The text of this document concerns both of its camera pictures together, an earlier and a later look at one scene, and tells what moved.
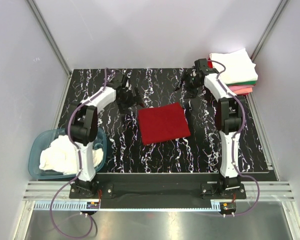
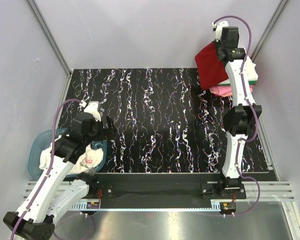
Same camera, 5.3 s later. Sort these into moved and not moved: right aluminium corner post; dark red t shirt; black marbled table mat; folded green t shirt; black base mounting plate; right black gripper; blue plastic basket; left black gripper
Moved: left black gripper; right black gripper; dark red t shirt
Not moved: right aluminium corner post; black base mounting plate; black marbled table mat; blue plastic basket; folded green t shirt
